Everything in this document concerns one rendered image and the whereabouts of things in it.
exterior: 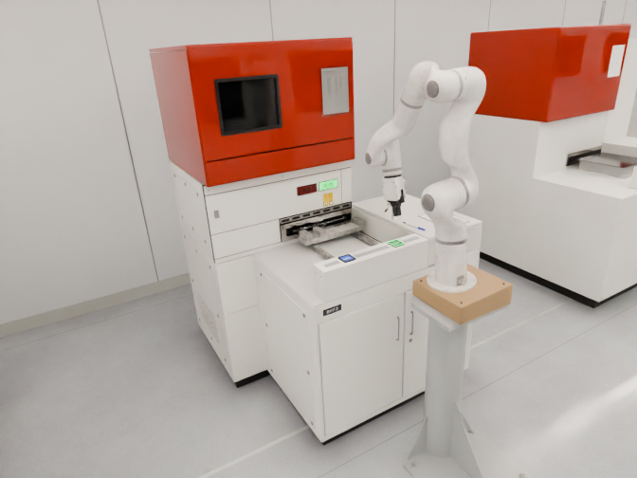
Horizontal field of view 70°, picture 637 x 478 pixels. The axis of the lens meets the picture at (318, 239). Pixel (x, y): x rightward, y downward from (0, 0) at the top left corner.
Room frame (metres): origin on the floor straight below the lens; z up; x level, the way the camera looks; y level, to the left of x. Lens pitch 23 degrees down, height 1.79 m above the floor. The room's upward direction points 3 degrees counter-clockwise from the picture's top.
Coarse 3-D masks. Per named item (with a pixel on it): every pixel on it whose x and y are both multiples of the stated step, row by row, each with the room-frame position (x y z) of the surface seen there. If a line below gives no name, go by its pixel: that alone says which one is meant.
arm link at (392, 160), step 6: (390, 144) 1.84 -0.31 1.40; (396, 144) 1.85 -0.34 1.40; (384, 150) 1.83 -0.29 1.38; (390, 150) 1.83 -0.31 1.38; (396, 150) 1.84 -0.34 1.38; (390, 156) 1.82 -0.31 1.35; (396, 156) 1.83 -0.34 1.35; (390, 162) 1.82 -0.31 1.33; (396, 162) 1.83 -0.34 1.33; (384, 168) 1.84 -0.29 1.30; (390, 168) 1.82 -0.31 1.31; (396, 168) 1.82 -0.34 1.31
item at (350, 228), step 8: (344, 224) 2.31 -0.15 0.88; (352, 224) 2.30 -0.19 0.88; (312, 232) 2.21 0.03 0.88; (328, 232) 2.20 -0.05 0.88; (336, 232) 2.19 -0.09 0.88; (344, 232) 2.22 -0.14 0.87; (352, 232) 2.24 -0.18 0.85; (304, 240) 2.12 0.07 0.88; (312, 240) 2.12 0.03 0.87; (320, 240) 2.15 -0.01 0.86
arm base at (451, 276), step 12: (444, 252) 1.54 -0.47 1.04; (456, 252) 1.53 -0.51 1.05; (444, 264) 1.54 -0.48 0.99; (456, 264) 1.53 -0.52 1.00; (432, 276) 1.63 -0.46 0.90; (444, 276) 1.54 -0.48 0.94; (456, 276) 1.53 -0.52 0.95; (468, 276) 1.59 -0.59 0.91; (444, 288) 1.52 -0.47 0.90; (456, 288) 1.51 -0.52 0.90; (468, 288) 1.50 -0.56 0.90
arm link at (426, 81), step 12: (420, 72) 1.65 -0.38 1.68; (432, 72) 1.53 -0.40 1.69; (444, 72) 1.52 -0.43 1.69; (456, 72) 1.53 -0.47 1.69; (408, 84) 1.71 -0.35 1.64; (420, 84) 1.65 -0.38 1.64; (432, 84) 1.50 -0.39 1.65; (444, 84) 1.49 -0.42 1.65; (456, 84) 1.50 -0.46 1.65; (408, 96) 1.71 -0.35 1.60; (420, 96) 1.69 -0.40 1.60; (432, 96) 1.51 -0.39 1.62; (444, 96) 1.49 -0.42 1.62; (456, 96) 1.51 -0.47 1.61
